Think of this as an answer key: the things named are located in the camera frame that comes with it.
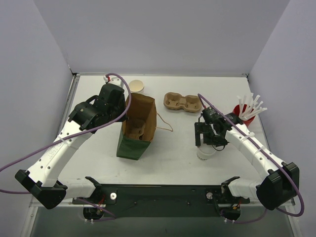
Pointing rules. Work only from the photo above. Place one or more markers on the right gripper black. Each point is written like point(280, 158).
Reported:
point(205, 126)

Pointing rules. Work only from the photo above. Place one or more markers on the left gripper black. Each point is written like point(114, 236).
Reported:
point(114, 91)

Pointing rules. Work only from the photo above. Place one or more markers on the white paper coffee cup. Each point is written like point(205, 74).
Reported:
point(205, 153)

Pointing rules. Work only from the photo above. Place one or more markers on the brown green paper bag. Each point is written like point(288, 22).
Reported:
point(141, 107)

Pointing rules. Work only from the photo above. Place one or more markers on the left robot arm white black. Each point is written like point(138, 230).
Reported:
point(41, 179)

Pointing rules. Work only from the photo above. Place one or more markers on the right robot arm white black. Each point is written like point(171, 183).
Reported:
point(279, 180)

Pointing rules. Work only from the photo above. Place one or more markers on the white wrapped straws bundle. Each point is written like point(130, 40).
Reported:
point(249, 107)

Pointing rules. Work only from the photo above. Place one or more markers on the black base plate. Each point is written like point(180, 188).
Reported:
point(164, 200)

